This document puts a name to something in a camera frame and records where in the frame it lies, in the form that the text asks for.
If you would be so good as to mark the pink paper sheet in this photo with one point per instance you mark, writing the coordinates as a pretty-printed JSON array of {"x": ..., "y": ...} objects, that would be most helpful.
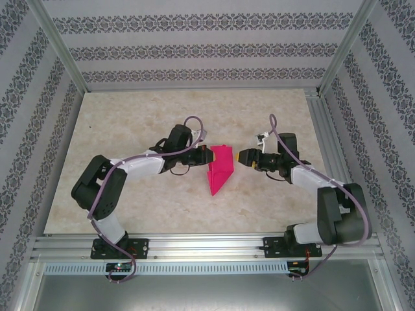
[{"x": 220, "y": 165}]

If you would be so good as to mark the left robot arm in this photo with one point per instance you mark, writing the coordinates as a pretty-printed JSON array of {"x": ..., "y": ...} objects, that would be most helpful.
[{"x": 97, "y": 188}]

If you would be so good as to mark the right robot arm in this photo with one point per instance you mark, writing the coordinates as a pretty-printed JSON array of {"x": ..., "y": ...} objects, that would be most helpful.
[{"x": 340, "y": 217}]

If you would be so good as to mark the grey metal shelf panel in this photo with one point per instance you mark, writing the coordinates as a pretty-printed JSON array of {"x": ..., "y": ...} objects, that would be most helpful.
[{"x": 201, "y": 291}]

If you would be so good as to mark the short aluminium side rail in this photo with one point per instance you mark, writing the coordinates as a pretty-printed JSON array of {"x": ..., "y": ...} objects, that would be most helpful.
[{"x": 337, "y": 145}]

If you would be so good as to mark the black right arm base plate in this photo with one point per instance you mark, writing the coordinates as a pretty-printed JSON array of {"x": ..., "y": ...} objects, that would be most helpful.
[{"x": 270, "y": 247}]

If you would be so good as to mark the long aluminium mounting rail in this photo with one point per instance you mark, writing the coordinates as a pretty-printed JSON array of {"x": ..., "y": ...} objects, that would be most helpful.
[{"x": 201, "y": 246}]

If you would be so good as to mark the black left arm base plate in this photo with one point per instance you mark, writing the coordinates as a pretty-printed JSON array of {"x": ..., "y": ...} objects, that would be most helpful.
[{"x": 141, "y": 247}]

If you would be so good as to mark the aluminium frame post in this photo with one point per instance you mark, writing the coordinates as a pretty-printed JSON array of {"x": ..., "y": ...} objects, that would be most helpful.
[
  {"x": 347, "y": 48},
  {"x": 61, "y": 48}
]

